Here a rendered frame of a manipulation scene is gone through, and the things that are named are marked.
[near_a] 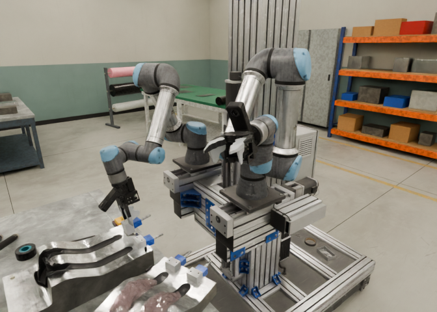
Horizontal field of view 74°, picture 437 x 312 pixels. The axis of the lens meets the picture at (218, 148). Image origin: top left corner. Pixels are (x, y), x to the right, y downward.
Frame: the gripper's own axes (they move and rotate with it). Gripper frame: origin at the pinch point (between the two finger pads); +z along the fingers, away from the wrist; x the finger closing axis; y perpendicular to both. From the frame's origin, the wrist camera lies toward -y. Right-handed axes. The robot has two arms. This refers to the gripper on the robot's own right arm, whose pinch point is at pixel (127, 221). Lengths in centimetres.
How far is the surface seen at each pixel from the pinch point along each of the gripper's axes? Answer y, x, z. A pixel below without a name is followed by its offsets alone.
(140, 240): -1.0, -12.5, 3.9
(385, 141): 457, 76, 132
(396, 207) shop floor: 276, -7, 136
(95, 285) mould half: -22.9, -17.3, 8.0
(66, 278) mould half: -30.0, -18.0, -1.2
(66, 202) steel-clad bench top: -13, 66, 3
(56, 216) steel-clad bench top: -22, 53, 3
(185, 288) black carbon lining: 1.7, -39.0, 15.0
